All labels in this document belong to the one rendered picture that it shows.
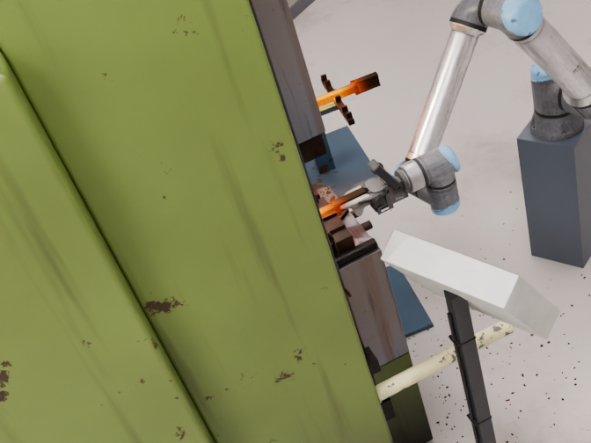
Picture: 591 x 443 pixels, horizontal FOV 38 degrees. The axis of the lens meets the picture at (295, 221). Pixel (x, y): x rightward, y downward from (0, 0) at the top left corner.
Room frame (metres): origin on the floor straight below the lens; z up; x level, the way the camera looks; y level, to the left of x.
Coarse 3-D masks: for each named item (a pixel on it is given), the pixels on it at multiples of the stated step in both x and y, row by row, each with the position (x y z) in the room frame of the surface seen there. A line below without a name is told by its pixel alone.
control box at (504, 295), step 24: (408, 240) 1.50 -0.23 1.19; (408, 264) 1.46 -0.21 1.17; (432, 264) 1.42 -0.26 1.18; (456, 264) 1.38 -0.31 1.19; (480, 264) 1.35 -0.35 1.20; (432, 288) 1.52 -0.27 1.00; (456, 288) 1.34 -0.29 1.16; (480, 288) 1.30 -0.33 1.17; (504, 288) 1.27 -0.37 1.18; (528, 288) 1.29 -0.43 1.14; (480, 312) 1.46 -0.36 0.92; (504, 312) 1.27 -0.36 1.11; (528, 312) 1.28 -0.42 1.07; (552, 312) 1.33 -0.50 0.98
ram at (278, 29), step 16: (256, 0) 1.78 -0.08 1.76; (272, 0) 1.79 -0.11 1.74; (272, 16) 1.79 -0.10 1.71; (288, 16) 1.79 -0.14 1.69; (272, 32) 1.79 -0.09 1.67; (288, 32) 1.79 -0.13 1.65; (272, 48) 1.78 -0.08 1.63; (288, 48) 1.79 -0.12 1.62; (288, 64) 1.79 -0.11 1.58; (304, 64) 1.79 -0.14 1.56; (288, 80) 1.79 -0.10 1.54; (304, 80) 1.79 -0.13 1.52; (288, 96) 1.78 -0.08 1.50; (304, 96) 1.79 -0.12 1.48; (288, 112) 1.78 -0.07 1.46; (304, 112) 1.79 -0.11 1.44; (304, 128) 1.79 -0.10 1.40; (320, 128) 1.79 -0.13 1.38
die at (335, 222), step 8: (320, 200) 2.03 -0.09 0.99; (328, 216) 1.94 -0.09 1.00; (336, 216) 1.93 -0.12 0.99; (328, 224) 1.91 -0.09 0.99; (336, 224) 1.90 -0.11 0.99; (344, 224) 1.89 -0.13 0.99; (336, 232) 1.88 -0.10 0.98; (344, 232) 1.87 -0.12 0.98; (336, 240) 1.85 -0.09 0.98; (344, 240) 1.84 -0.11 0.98; (352, 240) 1.84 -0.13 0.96; (344, 248) 1.84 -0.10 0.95
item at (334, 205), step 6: (354, 192) 1.98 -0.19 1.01; (360, 192) 1.97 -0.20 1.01; (366, 192) 1.97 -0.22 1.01; (342, 198) 1.98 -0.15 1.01; (348, 198) 1.97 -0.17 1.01; (354, 198) 1.96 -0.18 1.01; (330, 204) 1.97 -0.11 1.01; (336, 204) 1.96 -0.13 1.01; (342, 204) 1.96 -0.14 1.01; (324, 210) 1.96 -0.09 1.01; (330, 210) 1.95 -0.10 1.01; (336, 210) 1.95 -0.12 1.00; (342, 210) 1.96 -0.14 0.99
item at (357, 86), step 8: (352, 80) 2.54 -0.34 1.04; (360, 80) 2.51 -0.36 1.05; (368, 80) 2.51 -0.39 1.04; (376, 80) 2.51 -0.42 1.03; (344, 88) 2.52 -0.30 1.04; (352, 88) 2.50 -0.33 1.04; (360, 88) 2.51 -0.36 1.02; (368, 88) 2.51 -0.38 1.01; (320, 96) 2.52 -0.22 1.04; (328, 96) 2.50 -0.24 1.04; (344, 96) 2.50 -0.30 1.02; (320, 104) 2.49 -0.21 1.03
